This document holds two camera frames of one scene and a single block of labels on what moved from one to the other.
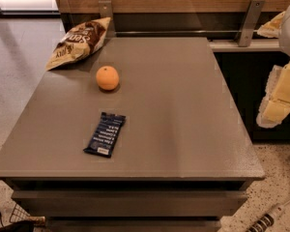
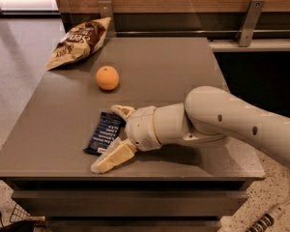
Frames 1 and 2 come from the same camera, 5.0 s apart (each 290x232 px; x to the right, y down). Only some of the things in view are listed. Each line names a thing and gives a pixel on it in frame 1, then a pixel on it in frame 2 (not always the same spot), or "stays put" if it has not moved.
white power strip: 263,223 stays put
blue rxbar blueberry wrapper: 104,135 stays put
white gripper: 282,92 to 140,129
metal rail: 182,33 stays put
